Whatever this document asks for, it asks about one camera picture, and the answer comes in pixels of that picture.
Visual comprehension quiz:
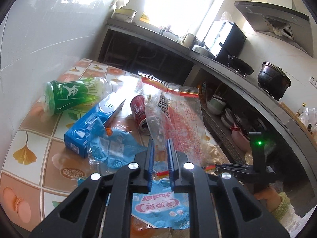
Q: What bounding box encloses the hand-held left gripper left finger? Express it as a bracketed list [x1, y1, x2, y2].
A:
[28, 139, 155, 238]

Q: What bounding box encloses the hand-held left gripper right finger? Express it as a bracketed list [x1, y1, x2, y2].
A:
[166, 139, 289, 238]

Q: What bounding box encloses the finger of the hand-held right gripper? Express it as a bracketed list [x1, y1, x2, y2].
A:
[214, 163, 255, 179]

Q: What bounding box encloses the blue wrapper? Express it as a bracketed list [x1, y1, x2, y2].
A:
[87, 127, 148, 173]

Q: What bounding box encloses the blue snack bag pink label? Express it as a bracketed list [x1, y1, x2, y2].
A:
[131, 178, 197, 230]

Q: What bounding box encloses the red snack bag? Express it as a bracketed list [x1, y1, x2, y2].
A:
[137, 71, 216, 179]

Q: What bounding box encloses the red drink can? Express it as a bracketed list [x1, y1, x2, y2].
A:
[130, 95, 152, 136]

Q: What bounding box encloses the blue toothpaste box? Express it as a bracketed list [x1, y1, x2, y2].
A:
[64, 98, 127, 158]

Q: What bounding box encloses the green label plastic bottle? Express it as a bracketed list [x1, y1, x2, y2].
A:
[44, 76, 124, 116]

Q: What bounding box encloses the person's right forearm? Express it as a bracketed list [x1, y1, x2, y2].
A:
[270, 192, 310, 238]

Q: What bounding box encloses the person's right hand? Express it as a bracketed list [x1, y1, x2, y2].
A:
[254, 186, 283, 212]

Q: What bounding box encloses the pink plastic basin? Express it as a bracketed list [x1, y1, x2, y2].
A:
[231, 130, 250, 152]

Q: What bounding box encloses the stack of plates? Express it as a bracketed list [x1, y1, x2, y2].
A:
[220, 108, 238, 127]

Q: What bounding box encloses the stack of bowls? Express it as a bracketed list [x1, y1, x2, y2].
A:
[207, 97, 227, 116]

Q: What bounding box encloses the grey concrete kitchen counter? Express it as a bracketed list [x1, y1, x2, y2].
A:
[98, 17, 317, 169]

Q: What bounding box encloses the black cast iron pot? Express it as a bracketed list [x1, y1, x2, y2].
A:
[257, 61, 292, 100]

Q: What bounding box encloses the black wok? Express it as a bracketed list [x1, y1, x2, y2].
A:
[227, 55, 254, 77]

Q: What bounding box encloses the tile-print plastic tablecloth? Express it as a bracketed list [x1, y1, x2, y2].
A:
[0, 58, 231, 238]

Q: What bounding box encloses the metal pot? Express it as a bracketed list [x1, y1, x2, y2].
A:
[192, 45, 215, 60]

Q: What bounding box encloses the black box appliance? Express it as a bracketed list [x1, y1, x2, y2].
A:
[215, 22, 247, 61]

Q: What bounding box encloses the white kettle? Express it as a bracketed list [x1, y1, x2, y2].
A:
[180, 33, 196, 49]

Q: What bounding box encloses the range hood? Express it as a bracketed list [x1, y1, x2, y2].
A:
[234, 1, 315, 57]

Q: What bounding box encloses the enamel basin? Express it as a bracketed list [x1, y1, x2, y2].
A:
[113, 8, 137, 23]

